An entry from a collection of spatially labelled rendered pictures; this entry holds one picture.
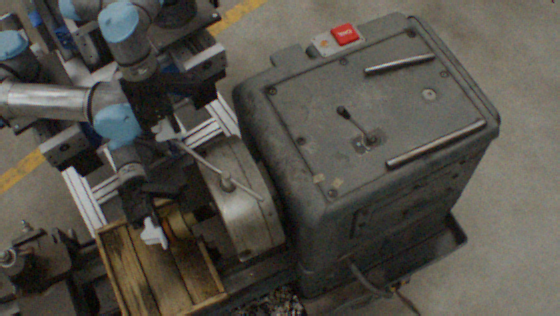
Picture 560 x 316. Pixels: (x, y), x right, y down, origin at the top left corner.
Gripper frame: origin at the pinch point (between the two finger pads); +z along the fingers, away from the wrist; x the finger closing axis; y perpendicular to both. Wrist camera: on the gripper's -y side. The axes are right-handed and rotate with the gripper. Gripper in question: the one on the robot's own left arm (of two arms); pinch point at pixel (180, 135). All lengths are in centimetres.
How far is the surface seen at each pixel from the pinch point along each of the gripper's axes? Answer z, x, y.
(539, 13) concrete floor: 115, -100, -230
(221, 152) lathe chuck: 12.5, -2.1, -7.5
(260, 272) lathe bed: 53, 8, -4
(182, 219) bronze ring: 23.9, 1.9, 8.5
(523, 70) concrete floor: 123, -72, -189
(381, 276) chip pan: 88, 10, -42
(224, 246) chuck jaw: 28.5, 12.0, 2.0
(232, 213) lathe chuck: 18.1, 12.1, -3.1
